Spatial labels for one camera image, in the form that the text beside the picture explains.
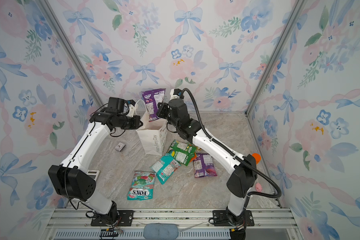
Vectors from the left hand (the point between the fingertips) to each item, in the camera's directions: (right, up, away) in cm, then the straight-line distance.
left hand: (143, 121), depth 80 cm
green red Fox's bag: (-1, -36, +1) cm, 36 cm away
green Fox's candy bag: (+21, -18, +12) cm, 30 cm away
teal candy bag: (+11, -27, +7) cm, 30 cm away
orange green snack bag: (+29, -21, +14) cm, 38 cm away
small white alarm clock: (-20, -16, +17) cm, 30 cm away
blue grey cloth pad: (+11, -51, -12) cm, 53 cm away
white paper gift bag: (+6, -7, -1) cm, 9 cm away
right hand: (+9, +9, -8) cm, 15 cm away
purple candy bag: (+34, -26, +9) cm, 44 cm away
